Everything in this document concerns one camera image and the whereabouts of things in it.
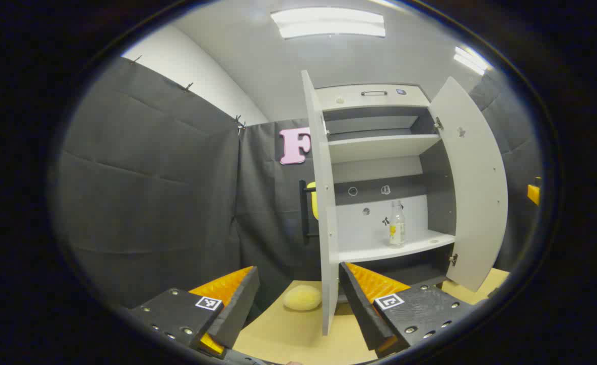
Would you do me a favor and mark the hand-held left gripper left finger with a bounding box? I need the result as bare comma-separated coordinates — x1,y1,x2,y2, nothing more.
126,265,261,358

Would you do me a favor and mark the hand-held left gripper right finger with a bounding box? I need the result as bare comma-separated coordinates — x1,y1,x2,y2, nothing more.
339,262,476,358

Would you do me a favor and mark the grey cabinet door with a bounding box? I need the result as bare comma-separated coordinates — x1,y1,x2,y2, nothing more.
299,70,340,336
428,76,509,293

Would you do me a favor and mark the clear glass bottle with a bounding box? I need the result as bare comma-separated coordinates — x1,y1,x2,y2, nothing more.
389,200,406,247

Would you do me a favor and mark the grey cabinet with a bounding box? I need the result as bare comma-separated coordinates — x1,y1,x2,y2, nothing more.
314,84,459,305

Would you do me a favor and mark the grey cabinet drawer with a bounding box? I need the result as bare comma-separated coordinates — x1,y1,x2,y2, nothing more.
316,84,431,111

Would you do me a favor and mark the yellow round sponge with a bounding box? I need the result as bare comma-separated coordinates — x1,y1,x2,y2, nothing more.
283,284,323,311

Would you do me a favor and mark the black backdrop cloth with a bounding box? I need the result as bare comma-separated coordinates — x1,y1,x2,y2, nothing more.
55,57,545,325

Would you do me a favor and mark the small ceiling light panel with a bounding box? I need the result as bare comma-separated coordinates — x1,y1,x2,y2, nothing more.
453,46,491,76

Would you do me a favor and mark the large ceiling light panel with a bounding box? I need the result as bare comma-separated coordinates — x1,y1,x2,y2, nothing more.
270,7,386,40

